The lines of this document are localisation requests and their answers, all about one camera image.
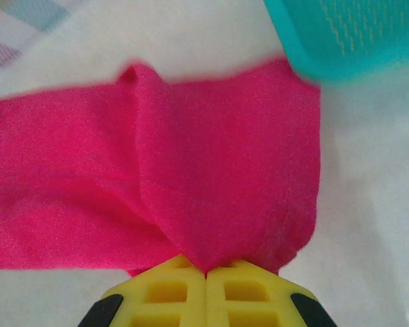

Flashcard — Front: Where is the red t-shirt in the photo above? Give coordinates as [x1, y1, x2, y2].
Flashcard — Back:
[0, 57, 323, 279]

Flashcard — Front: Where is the teal plastic basket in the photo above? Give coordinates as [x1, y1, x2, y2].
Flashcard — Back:
[262, 0, 409, 84]

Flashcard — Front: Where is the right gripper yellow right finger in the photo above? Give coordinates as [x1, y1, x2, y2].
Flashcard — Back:
[205, 258, 338, 327]

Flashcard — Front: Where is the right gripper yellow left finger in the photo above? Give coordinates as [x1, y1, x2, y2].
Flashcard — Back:
[77, 254, 207, 327]

